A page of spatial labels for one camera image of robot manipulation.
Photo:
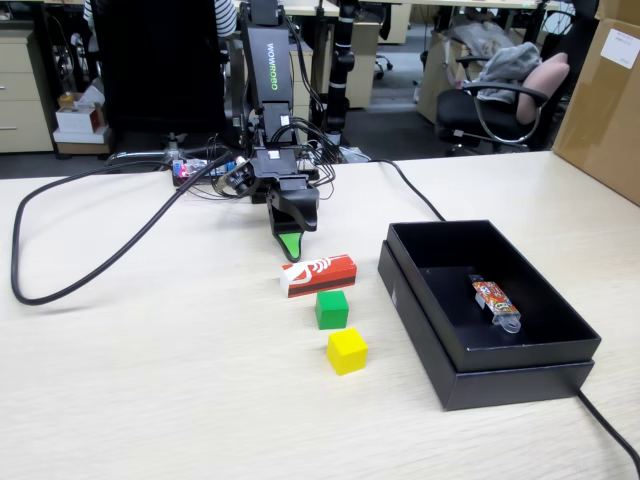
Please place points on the small beige cabinet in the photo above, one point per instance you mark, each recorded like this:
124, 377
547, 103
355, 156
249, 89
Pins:
397, 25

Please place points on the green cube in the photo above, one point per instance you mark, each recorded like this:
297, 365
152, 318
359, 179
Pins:
331, 310

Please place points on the beige drawer pedestal with key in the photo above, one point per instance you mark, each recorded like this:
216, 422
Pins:
302, 85

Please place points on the black box tray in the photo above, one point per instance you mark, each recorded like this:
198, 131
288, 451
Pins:
530, 357

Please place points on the gripper-mounted camera module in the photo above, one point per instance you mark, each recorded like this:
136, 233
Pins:
240, 178

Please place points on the person in striped shirt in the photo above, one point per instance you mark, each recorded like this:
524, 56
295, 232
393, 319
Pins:
225, 17

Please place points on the beige desk side panel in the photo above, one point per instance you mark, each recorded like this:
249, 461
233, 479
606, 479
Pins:
365, 65

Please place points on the grey cloth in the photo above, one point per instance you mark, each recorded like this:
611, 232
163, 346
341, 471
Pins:
510, 65

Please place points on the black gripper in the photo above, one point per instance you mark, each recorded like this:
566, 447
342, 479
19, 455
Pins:
277, 165

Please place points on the flat brown white box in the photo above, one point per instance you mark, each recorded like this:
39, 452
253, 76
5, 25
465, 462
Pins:
80, 145

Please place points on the pink cushion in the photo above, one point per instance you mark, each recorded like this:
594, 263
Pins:
542, 85

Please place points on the beige carton with plastic bag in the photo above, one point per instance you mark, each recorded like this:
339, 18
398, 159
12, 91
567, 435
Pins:
434, 85

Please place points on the red and white rectangular box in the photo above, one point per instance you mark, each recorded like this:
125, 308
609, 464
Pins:
320, 276

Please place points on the controller circuit board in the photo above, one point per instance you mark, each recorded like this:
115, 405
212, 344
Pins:
185, 170

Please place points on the large black monitor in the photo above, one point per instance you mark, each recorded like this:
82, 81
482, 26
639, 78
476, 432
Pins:
160, 65

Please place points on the black open box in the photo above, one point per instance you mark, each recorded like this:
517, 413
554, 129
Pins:
520, 391

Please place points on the black office chair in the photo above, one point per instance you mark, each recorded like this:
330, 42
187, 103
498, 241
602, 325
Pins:
465, 112

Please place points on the large labelled cardboard box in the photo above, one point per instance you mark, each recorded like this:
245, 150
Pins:
610, 130

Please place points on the small white red carton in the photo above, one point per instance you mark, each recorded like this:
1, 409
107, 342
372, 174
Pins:
75, 120

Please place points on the beige drawer cabinet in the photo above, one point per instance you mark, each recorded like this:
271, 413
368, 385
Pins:
25, 100

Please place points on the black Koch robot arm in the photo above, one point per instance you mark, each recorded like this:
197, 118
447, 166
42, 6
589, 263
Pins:
270, 65

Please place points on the small cardboard box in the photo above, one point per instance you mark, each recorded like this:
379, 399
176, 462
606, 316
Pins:
620, 7

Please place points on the wrapped candy packet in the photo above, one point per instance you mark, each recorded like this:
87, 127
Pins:
495, 298

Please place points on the yellow cube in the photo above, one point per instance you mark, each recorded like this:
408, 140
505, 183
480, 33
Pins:
347, 352

